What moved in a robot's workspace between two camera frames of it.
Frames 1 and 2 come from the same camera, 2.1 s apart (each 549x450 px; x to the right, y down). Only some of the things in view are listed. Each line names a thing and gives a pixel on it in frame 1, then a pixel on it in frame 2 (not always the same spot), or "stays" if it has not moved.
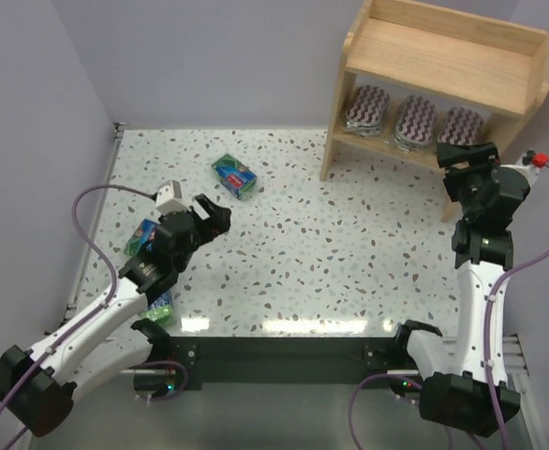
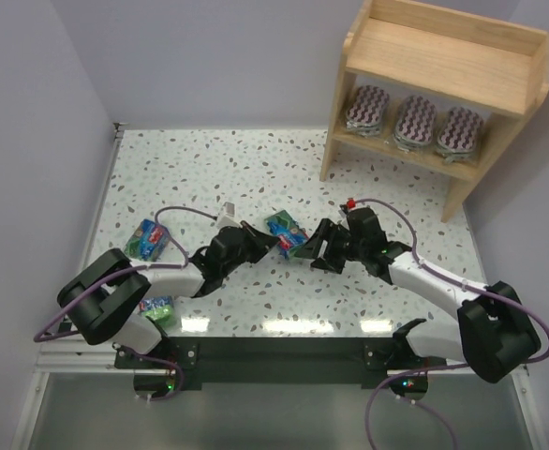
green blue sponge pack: (238, 179) to (289, 231)
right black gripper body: (467, 165) to (332, 244)
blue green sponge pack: (145, 234) stays
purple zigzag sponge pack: (365, 111) stays
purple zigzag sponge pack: (416, 123) stays
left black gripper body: (206, 221) to (249, 240)
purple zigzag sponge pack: (462, 126) stays
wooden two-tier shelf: (485, 62) stays
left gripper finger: (219, 217) to (259, 242)
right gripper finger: (453, 155) to (312, 247)
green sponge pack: (161, 310) stays
